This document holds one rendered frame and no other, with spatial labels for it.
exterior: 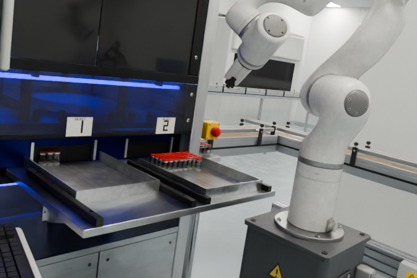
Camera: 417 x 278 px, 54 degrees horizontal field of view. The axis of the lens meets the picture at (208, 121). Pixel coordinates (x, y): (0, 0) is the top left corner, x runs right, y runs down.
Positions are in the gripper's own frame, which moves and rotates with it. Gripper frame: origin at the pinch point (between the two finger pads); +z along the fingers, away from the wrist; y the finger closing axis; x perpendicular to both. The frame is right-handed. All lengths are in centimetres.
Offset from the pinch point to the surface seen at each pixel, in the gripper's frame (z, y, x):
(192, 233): 89, 29, 30
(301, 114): 780, -487, 191
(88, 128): 19.4, 34.8, -26.4
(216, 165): 33.2, 14.1, 14.6
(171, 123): 34.6, 11.1, -8.0
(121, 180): 17.8, 41.5, -7.9
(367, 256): 67, -8, 100
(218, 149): 69, -5, 15
